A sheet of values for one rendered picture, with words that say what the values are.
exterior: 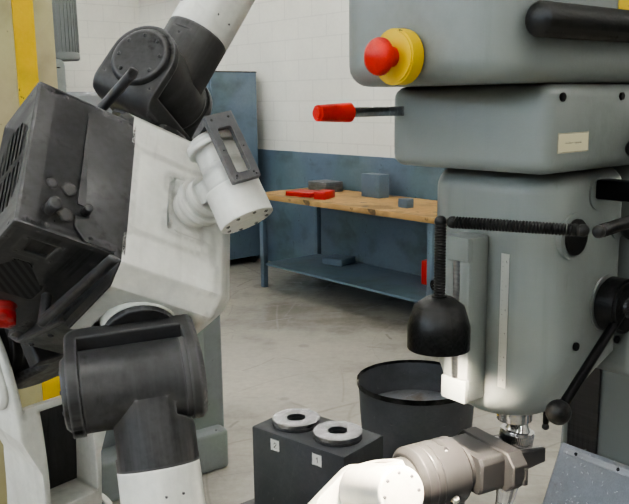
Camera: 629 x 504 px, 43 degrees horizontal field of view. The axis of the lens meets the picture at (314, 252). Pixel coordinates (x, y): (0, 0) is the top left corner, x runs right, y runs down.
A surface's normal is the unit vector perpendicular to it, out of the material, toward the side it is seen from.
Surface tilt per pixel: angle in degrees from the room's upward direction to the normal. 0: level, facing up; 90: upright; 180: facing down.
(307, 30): 90
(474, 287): 90
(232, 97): 90
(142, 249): 58
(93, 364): 37
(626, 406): 90
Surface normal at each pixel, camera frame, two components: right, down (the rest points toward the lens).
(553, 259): 0.20, 0.18
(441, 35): -0.77, 0.13
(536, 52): 0.56, 0.14
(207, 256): 0.64, -0.43
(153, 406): 0.22, -0.19
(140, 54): -0.22, -0.32
